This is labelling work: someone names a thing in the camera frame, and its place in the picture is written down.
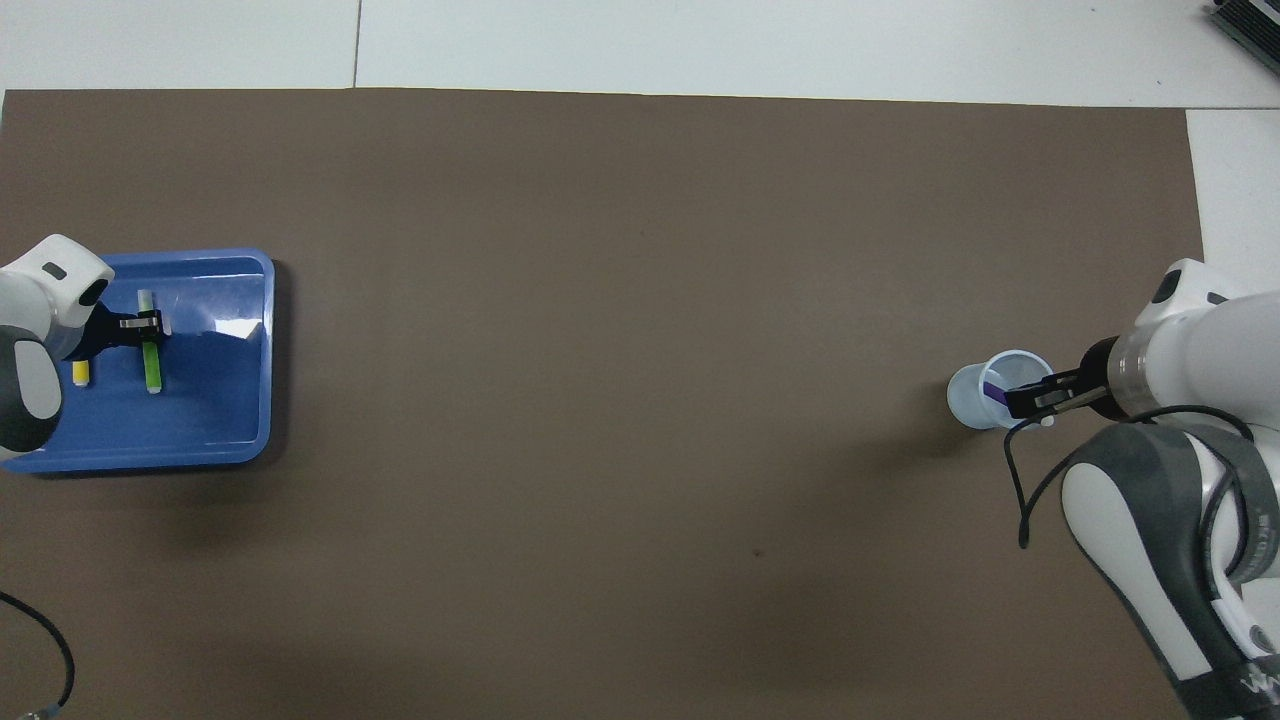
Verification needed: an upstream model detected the grey ribbed device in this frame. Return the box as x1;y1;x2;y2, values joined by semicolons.
1205;0;1280;53

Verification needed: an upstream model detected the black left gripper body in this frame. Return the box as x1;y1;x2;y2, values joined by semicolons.
78;298;127;359

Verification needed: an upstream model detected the translucent white plastic cup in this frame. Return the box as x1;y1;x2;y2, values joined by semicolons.
946;349;1060;432

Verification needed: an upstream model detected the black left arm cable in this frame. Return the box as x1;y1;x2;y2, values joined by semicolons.
0;589;78;720

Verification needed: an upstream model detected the green highlighter pen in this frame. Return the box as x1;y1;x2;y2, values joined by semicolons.
136;289;167;396

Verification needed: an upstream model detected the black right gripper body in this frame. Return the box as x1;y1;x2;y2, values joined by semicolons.
1074;334;1128;422

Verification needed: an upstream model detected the large brown table mat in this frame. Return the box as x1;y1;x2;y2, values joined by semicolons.
0;88;1259;720

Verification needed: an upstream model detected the blue plastic tray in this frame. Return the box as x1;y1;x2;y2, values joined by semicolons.
0;247;277;474

